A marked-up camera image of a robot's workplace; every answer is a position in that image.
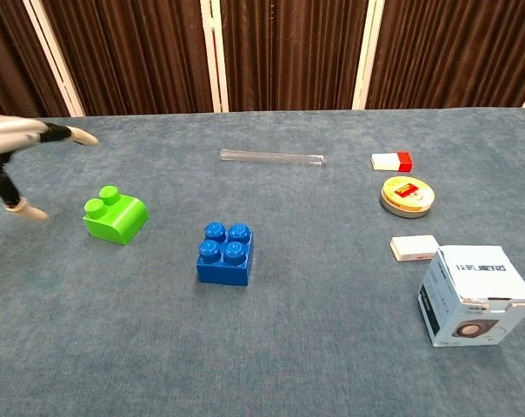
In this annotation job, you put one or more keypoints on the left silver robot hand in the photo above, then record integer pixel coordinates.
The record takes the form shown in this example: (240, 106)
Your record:
(8, 132)

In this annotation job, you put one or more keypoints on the green toy brick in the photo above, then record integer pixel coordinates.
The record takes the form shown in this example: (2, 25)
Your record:
(114, 215)

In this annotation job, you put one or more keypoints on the blue toy brick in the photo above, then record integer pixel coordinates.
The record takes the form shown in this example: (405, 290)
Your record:
(225, 256)

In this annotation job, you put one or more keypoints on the brown curtain panel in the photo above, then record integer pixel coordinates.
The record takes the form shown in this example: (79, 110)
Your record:
(293, 54)
(132, 54)
(6, 65)
(453, 52)

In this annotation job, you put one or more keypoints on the clear plastic tube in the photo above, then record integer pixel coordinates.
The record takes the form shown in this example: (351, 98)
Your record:
(271, 157)

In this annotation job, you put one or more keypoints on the red and white eraser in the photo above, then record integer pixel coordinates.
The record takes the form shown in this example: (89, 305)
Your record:
(392, 161)

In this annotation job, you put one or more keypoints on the round yellow tape tin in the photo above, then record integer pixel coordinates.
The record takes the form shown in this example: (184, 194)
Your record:
(407, 196)

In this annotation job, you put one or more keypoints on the small white box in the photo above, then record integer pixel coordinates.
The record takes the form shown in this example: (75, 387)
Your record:
(414, 247)

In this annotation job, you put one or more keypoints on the light blue speaker carton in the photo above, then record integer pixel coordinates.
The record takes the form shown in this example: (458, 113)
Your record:
(471, 299)

